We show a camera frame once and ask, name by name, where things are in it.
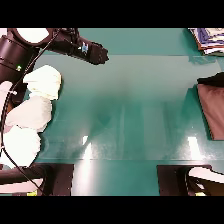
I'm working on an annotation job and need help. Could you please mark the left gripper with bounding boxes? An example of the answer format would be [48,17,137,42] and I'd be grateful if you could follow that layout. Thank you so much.
[86,41,110,66]

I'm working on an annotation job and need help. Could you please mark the blue garment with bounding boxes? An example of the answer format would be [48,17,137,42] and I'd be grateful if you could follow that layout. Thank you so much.
[194,27,216,48]

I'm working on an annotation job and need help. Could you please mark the red-brown folded garment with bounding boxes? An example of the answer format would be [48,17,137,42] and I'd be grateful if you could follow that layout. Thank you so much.
[190,28,224,56]

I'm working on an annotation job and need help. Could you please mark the white folded garment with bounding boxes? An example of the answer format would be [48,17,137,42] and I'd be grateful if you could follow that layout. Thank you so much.
[204,27,224,46]

